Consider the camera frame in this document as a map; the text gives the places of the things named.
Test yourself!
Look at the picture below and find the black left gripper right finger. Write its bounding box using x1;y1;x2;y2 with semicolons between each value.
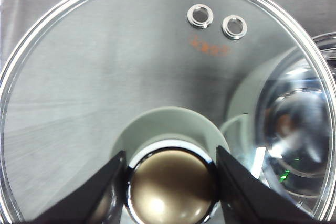
216;146;314;224

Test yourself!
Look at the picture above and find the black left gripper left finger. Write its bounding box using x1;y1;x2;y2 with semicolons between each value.
34;150;127;224

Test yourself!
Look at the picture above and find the glass steamer lid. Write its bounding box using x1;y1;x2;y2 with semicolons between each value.
1;0;336;224

